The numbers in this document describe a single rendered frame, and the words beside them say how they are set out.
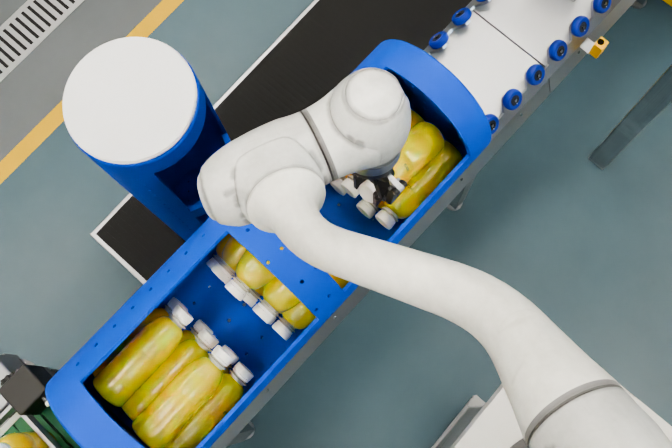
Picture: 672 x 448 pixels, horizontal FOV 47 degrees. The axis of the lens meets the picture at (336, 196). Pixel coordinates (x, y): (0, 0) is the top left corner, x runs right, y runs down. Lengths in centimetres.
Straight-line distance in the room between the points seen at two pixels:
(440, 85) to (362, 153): 43
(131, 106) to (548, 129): 153
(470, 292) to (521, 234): 181
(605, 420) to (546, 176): 201
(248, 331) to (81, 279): 122
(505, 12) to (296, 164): 96
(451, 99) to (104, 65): 73
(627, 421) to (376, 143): 45
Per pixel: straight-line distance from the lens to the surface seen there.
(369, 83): 94
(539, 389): 72
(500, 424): 146
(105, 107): 166
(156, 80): 165
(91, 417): 134
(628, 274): 266
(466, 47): 175
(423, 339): 251
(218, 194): 96
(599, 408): 70
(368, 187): 134
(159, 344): 141
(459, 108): 138
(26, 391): 163
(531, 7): 182
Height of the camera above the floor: 249
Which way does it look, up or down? 75 degrees down
